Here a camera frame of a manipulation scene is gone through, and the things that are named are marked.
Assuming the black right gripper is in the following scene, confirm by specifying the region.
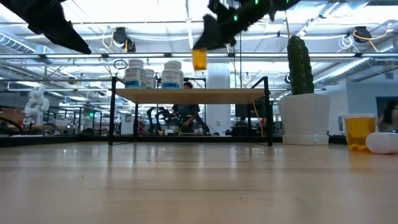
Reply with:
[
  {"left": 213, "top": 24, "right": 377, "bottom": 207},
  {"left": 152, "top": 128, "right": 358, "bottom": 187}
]
[{"left": 192, "top": 0, "right": 274, "bottom": 50}]

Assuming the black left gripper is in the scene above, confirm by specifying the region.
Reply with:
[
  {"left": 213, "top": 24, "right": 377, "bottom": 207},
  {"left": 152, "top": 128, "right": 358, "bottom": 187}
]
[{"left": 0, "top": 0, "right": 93, "bottom": 55}]

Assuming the orange pill bottle white cap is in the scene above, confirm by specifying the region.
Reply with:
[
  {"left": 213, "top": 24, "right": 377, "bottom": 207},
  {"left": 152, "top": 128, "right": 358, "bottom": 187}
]
[
  {"left": 191, "top": 48, "right": 208, "bottom": 72},
  {"left": 343, "top": 113, "right": 377, "bottom": 152}
]

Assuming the white bottle with labelled cap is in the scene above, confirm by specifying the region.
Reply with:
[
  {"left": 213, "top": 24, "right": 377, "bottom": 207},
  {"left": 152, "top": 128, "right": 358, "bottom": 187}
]
[{"left": 160, "top": 60, "right": 184, "bottom": 90}]

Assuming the white bottle with blue label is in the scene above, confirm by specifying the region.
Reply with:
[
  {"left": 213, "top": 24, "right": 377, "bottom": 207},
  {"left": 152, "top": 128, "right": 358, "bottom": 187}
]
[{"left": 124, "top": 58, "right": 147, "bottom": 90}]

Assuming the small white medicine bottle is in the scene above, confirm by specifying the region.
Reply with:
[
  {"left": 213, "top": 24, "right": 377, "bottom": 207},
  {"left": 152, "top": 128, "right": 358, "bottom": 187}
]
[{"left": 144, "top": 68, "right": 156, "bottom": 90}]

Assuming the white rounded object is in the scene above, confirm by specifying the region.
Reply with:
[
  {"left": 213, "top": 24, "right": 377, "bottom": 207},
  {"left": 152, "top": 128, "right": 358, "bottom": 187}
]
[{"left": 365, "top": 131, "right": 398, "bottom": 156}]

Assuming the wooden shelf with black legs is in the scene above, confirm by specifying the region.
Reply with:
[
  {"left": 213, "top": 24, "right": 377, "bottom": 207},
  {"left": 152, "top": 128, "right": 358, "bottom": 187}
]
[{"left": 108, "top": 76, "right": 274, "bottom": 147}]

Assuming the green cactus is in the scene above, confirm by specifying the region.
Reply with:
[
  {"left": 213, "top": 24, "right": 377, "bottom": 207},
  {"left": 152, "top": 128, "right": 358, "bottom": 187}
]
[{"left": 286, "top": 35, "right": 315, "bottom": 96}]

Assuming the white pillar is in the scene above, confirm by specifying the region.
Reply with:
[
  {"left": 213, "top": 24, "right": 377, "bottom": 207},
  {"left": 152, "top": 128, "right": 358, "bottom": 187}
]
[{"left": 206, "top": 62, "right": 233, "bottom": 136}]

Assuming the person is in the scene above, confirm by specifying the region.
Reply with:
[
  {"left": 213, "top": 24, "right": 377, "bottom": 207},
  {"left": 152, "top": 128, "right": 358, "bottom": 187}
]
[
  {"left": 172, "top": 81, "right": 211, "bottom": 134},
  {"left": 377, "top": 99, "right": 398, "bottom": 133}
]

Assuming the white hexagonal plant pot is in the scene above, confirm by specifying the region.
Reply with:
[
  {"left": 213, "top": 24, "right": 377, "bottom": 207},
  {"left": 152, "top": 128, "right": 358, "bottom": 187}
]
[{"left": 277, "top": 93, "right": 331, "bottom": 146}]

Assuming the yellow cable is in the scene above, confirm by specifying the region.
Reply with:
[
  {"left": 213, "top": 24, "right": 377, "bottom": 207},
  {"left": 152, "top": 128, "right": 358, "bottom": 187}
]
[{"left": 283, "top": 11, "right": 292, "bottom": 40}]

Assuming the black aluminium table frame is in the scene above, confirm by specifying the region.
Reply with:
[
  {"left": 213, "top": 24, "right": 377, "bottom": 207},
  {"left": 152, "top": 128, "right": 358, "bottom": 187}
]
[{"left": 0, "top": 134, "right": 349, "bottom": 149}]

